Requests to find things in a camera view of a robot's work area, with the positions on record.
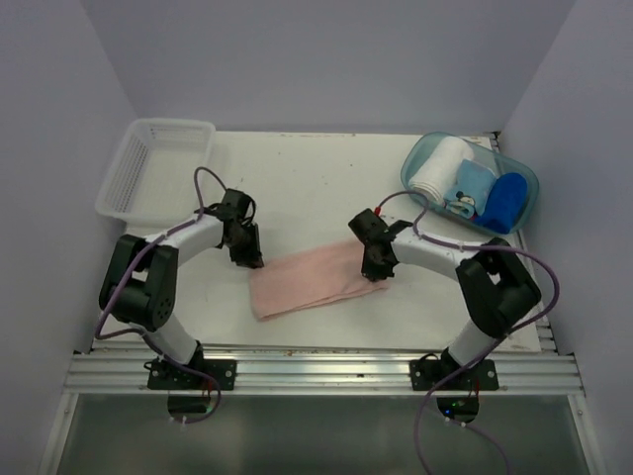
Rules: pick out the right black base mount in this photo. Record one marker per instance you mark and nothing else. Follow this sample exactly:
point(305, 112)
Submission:
point(427, 371)

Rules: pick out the pink towel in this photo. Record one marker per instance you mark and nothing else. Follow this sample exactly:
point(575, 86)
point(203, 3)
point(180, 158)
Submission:
point(312, 278)

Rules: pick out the white rolled towel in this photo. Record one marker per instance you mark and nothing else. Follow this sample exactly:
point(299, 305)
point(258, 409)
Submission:
point(438, 173)

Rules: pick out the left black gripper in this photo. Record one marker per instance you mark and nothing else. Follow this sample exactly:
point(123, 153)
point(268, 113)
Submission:
point(252, 256)

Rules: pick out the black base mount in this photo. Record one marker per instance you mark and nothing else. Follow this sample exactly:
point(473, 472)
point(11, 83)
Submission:
point(203, 374)
point(427, 371)

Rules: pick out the aluminium rail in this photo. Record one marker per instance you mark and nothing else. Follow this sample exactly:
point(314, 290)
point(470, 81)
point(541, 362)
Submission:
point(117, 367)

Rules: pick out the white plastic basket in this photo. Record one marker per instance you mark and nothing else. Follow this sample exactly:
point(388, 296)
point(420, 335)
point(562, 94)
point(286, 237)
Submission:
point(150, 182)

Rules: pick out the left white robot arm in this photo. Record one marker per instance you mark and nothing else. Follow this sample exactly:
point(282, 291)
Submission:
point(138, 294)

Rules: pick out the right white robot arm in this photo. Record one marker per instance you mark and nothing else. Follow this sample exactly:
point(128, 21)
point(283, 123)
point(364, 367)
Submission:
point(497, 288)

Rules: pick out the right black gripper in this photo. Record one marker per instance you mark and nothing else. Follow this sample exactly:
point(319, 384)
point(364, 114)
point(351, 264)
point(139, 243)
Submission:
point(373, 273)

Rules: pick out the teal transparent plastic tub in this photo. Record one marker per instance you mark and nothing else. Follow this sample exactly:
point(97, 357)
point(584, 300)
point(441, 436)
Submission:
point(498, 163)

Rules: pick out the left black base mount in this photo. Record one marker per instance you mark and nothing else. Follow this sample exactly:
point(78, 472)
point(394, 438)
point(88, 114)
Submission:
point(203, 374)

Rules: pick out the light blue cartoon towel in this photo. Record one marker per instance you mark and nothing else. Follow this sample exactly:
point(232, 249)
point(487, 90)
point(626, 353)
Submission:
point(471, 190)

